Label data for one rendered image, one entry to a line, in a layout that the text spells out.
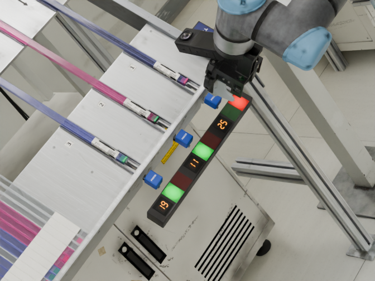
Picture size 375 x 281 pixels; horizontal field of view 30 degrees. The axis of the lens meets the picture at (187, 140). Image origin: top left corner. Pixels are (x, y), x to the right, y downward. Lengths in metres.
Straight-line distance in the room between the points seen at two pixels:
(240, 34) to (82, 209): 0.47
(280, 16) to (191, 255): 0.93
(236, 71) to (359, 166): 0.82
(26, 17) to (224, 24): 0.57
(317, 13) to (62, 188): 0.60
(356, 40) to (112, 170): 1.33
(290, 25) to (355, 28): 1.36
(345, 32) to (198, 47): 1.27
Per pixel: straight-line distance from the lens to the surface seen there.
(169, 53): 1.53
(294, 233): 2.14
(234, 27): 1.17
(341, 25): 2.50
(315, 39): 1.12
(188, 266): 1.91
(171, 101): 1.47
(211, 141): 1.44
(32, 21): 1.60
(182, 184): 1.40
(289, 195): 2.26
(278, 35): 1.13
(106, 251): 1.75
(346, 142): 1.98
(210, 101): 1.46
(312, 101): 1.88
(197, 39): 1.32
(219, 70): 1.30
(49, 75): 3.49
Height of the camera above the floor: 1.39
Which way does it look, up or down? 29 degrees down
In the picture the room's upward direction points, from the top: 40 degrees counter-clockwise
